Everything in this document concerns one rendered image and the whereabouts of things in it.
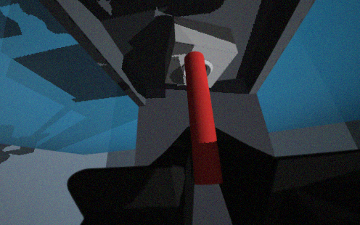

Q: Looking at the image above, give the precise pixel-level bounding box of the red peg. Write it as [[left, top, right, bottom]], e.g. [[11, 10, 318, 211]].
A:
[[184, 52, 223, 185]]

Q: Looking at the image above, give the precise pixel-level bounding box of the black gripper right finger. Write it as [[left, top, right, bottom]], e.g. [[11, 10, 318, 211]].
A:
[[215, 127, 360, 225]]

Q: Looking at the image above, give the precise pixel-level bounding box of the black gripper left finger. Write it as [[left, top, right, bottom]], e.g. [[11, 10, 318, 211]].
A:
[[67, 126, 195, 225]]

